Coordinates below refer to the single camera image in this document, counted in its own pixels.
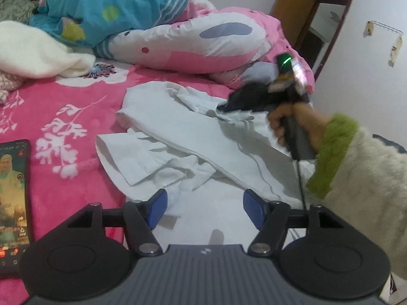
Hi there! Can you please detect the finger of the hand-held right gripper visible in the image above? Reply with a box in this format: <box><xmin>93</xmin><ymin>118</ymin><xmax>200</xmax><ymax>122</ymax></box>
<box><xmin>218</xmin><ymin>93</ymin><xmax>252</xmax><ymax>113</ymax></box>

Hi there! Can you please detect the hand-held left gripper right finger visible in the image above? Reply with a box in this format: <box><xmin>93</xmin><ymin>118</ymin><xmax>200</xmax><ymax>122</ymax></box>
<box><xmin>243</xmin><ymin>190</ymin><xmax>345</xmax><ymax>258</ymax></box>

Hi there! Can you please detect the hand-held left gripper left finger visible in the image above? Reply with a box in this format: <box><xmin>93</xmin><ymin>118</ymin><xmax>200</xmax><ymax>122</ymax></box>
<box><xmin>67</xmin><ymin>189</ymin><xmax>168</xmax><ymax>257</ymax></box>

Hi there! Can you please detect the white garment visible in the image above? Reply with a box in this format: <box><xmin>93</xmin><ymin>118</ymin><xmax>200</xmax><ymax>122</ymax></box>
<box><xmin>95</xmin><ymin>81</ymin><xmax>318</xmax><ymax>247</ymax></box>

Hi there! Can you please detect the person's right forearm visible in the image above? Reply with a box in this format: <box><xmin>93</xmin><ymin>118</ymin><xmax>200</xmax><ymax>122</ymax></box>
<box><xmin>305</xmin><ymin>113</ymin><xmax>407</xmax><ymax>288</ymax></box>

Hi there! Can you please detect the person's right hand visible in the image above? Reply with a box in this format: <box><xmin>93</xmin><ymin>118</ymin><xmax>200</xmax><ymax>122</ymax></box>
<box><xmin>267</xmin><ymin>103</ymin><xmax>331</xmax><ymax>153</ymax></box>

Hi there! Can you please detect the pink teal patterned quilt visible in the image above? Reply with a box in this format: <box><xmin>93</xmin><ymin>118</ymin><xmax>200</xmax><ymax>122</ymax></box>
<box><xmin>28</xmin><ymin>0</ymin><xmax>315</xmax><ymax>93</ymax></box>

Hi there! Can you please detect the pink floral blanket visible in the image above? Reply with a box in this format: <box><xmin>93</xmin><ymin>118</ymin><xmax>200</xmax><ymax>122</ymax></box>
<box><xmin>0</xmin><ymin>61</ymin><xmax>223</xmax><ymax>305</ymax></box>

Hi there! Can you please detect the black smartphone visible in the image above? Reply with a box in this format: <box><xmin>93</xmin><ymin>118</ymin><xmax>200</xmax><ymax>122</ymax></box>
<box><xmin>0</xmin><ymin>139</ymin><xmax>35</xmax><ymax>275</ymax></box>

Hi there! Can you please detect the beige knitted sweater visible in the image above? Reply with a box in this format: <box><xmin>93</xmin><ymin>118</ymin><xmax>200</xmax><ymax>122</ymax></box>
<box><xmin>0</xmin><ymin>70</ymin><xmax>29</xmax><ymax>105</ymax></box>

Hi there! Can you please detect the cream fleece garment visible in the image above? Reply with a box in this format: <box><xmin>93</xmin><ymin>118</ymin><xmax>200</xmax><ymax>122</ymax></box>
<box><xmin>0</xmin><ymin>21</ymin><xmax>96</xmax><ymax>79</ymax></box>

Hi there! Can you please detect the grey patterned pillow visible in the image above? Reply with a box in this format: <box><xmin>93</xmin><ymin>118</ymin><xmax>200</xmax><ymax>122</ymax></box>
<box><xmin>0</xmin><ymin>0</ymin><xmax>37</xmax><ymax>23</ymax></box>

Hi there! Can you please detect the wall hook rack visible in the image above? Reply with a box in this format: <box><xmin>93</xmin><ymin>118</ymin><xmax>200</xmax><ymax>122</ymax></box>
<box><xmin>364</xmin><ymin>20</ymin><xmax>404</xmax><ymax>36</ymax></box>

